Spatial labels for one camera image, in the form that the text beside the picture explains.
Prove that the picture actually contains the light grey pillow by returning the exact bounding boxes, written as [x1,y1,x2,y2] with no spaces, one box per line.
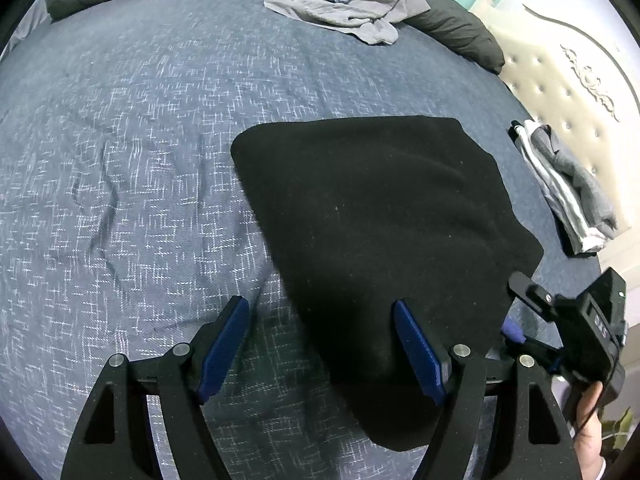
[0,0,51,62]

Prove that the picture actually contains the grey white striped clothes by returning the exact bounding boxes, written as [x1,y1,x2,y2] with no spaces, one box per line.
[509,119,617,256]

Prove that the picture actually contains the person's right hand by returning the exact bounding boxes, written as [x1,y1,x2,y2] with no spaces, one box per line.
[574,382,606,480]

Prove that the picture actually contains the black sweater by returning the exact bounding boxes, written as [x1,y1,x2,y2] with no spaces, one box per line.
[231,116,544,451]

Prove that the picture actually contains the beige tufted headboard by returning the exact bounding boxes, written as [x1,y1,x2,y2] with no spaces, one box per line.
[471,0,639,287]

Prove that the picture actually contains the blue patterned bed sheet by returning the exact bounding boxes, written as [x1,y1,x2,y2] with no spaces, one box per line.
[1,0,599,479]

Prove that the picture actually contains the grey crumpled garment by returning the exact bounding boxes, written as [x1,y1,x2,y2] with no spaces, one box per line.
[264,0,431,46]

